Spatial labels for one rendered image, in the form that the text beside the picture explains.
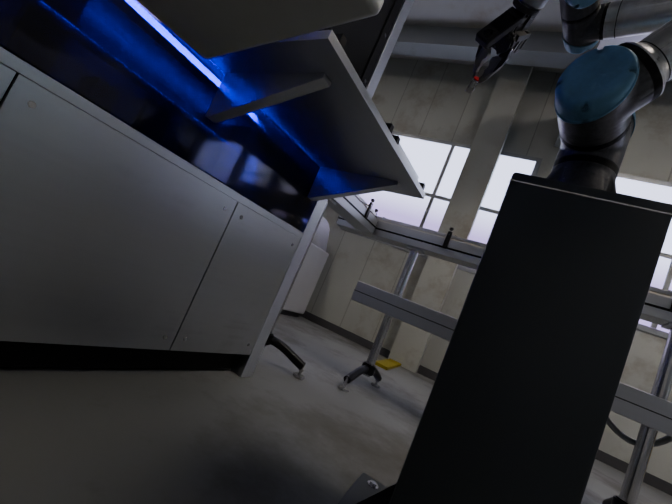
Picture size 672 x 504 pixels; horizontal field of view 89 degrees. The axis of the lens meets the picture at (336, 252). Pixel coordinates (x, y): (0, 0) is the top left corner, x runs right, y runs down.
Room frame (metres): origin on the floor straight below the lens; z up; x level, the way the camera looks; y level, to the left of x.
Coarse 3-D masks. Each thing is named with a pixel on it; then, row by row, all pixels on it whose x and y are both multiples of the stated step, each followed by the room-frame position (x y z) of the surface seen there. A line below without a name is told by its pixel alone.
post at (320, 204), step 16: (400, 16) 1.36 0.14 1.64; (384, 48) 1.35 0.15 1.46; (384, 64) 1.39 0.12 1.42; (320, 208) 1.38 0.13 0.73; (304, 240) 1.37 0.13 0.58; (288, 272) 1.36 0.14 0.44; (288, 288) 1.40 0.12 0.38; (272, 304) 1.35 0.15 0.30; (272, 320) 1.39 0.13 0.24; (256, 352) 1.38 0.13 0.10; (240, 368) 1.36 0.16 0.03
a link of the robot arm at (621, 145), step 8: (632, 120) 0.64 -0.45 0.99; (632, 128) 0.65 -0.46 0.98; (560, 136) 0.67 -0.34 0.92; (624, 136) 0.61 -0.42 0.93; (560, 144) 0.71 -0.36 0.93; (568, 144) 0.66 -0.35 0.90; (608, 144) 0.62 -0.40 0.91; (616, 144) 0.62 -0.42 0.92; (624, 144) 0.63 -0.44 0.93; (560, 152) 0.69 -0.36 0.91; (568, 152) 0.67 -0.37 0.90; (576, 152) 0.66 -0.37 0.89; (584, 152) 0.65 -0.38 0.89; (592, 152) 0.64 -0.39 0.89; (600, 152) 0.63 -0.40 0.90; (608, 152) 0.63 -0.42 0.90; (616, 152) 0.63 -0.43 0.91; (624, 152) 0.65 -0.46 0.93; (616, 160) 0.64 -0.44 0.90
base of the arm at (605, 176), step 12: (564, 156) 0.68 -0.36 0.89; (576, 156) 0.65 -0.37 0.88; (588, 156) 0.64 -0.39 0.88; (552, 168) 0.71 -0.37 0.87; (564, 168) 0.67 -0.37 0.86; (576, 168) 0.65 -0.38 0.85; (588, 168) 0.64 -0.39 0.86; (600, 168) 0.63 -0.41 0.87; (612, 168) 0.64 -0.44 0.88; (564, 180) 0.65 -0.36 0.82; (576, 180) 0.63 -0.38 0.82; (588, 180) 0.62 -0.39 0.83; (600, 180) 0.62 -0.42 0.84; (612, 180) 0.64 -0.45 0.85
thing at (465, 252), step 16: (384, 224) 2.03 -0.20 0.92; (400, 224) 2.00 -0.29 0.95; (384, 240) 2.08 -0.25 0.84; (400, 240) 1.95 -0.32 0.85; (416, 240) 1.90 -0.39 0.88; (432, 240) 1.86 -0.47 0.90; (448, 240) 1.80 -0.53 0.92; (464, 240) 1.79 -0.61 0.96; (432, 256) 1.96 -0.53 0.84; (448, 256) 1.80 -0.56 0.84; (464, 256) 1.75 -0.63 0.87; (480, 256) 1.71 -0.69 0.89; (656, 288) 1.37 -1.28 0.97; (656, 304) 1.34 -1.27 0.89; (656, 320) 1.37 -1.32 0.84
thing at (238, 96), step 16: (224, 80) 0.87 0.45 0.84; (240, 80) 0.83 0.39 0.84; (256, 80) 0.80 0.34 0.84; (272, 80) 0.77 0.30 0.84; (288, 80) 0.74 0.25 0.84; (304, 80) 0.71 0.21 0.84; (320, 80) 0.70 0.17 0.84; (224, 96) 0.85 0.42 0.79; (240, 96) 0.82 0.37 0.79; (256, 96) 0.78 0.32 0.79; (272, 96) 0.76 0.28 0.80; (288, 96) 0.76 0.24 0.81; (208, 112) 0.87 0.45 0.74; (224, 112) 0.84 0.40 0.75; (240, 112) 0.83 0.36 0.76
